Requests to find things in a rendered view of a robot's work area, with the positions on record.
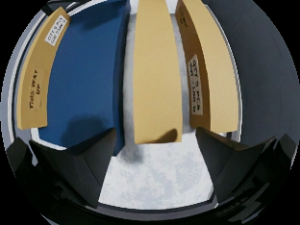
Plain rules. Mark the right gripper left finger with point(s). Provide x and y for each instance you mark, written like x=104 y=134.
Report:
x=82 y=166

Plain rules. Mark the brown cardboard carton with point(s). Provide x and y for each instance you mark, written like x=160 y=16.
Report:
x=157 y=82
x=33 y=85
x=212 y=89

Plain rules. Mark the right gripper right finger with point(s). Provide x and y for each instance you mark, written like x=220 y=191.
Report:
x=228 y=162

